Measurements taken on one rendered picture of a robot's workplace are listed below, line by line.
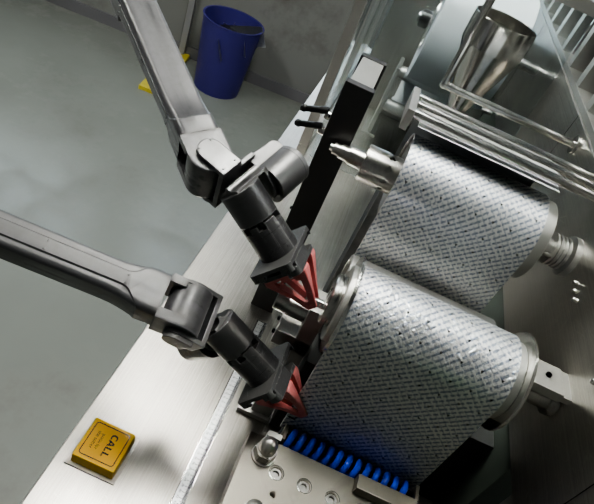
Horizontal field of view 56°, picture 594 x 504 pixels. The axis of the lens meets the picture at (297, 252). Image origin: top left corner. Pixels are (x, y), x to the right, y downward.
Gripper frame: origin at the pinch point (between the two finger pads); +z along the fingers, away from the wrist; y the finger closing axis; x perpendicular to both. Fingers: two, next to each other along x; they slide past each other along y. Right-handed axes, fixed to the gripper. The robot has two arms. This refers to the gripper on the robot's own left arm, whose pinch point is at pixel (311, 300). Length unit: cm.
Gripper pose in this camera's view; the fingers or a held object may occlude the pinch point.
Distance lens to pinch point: 80.2
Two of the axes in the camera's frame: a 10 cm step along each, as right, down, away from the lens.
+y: -2.4, 5.3, -8.1
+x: 8.4, -3.1, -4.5
